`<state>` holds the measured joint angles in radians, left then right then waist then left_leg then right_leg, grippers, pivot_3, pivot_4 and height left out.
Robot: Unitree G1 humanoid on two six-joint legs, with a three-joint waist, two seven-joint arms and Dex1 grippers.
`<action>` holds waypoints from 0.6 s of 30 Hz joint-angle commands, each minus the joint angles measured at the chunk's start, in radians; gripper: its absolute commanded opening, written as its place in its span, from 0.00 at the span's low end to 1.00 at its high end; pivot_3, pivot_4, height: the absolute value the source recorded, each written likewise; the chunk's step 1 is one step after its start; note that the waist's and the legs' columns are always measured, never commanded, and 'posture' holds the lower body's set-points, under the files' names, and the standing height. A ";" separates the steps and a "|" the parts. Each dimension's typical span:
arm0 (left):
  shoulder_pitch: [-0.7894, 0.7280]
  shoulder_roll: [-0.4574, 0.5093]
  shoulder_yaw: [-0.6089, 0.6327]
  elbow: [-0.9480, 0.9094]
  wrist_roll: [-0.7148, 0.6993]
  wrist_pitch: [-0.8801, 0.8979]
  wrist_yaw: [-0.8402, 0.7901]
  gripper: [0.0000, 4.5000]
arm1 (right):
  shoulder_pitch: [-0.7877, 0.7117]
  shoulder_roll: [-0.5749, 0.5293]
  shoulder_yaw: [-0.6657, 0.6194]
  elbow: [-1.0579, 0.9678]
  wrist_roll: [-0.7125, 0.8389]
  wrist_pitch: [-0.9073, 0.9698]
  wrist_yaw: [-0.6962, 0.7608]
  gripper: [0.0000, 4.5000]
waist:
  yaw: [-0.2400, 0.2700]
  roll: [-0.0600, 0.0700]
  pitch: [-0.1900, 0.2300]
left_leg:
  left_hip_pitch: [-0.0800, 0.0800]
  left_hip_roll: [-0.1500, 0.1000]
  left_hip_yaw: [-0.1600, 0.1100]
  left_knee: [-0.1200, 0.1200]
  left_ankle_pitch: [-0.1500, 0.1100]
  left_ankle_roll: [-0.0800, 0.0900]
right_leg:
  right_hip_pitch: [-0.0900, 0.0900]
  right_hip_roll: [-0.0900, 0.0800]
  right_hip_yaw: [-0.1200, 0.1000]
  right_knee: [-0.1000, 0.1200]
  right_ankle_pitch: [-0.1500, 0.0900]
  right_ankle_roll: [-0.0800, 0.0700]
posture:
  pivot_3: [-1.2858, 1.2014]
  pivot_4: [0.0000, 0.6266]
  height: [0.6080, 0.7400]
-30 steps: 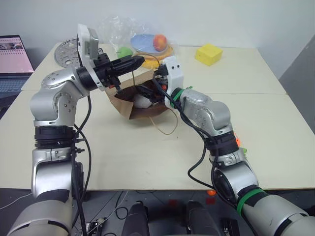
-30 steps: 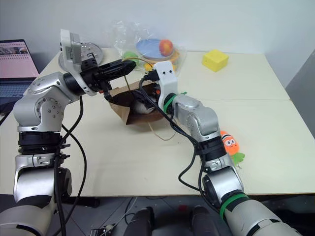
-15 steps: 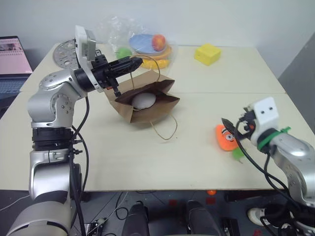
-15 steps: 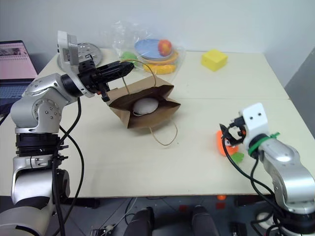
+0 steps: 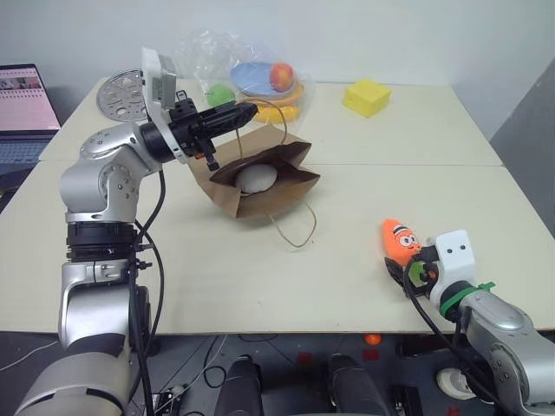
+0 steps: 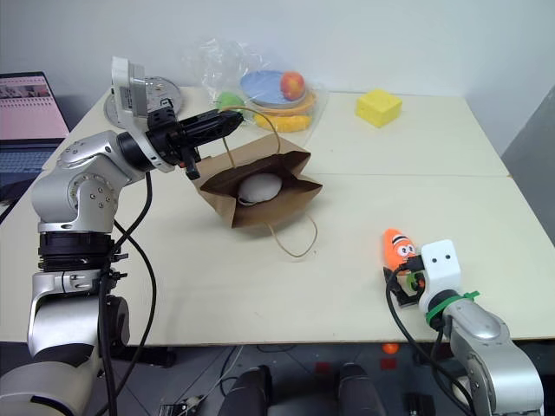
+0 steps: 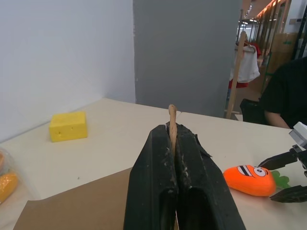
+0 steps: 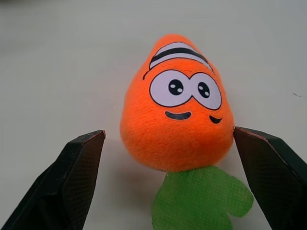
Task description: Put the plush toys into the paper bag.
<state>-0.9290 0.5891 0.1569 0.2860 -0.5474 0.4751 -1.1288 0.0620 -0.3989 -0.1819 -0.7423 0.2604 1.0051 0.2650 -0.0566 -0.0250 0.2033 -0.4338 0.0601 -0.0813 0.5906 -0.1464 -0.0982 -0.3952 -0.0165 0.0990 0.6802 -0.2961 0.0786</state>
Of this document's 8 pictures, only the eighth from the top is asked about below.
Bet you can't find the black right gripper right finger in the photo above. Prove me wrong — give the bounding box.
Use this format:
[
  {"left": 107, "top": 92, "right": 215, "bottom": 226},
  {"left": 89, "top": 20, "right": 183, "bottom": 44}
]
[{"left": 233, "top": 126, "right": 307, "bottom": 230}]

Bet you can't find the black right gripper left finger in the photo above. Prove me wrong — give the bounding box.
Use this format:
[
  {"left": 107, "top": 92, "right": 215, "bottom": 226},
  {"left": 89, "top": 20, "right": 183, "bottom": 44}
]
[{"left": 1, "top": 130, "right": 106, "bottom": 230}]

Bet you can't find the orange carrot plush toy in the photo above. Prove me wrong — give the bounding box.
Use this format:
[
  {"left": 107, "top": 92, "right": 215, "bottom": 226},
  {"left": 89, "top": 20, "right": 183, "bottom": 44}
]
[{"left": 119, "top": 33, "right": 254, "bottom": 230}]

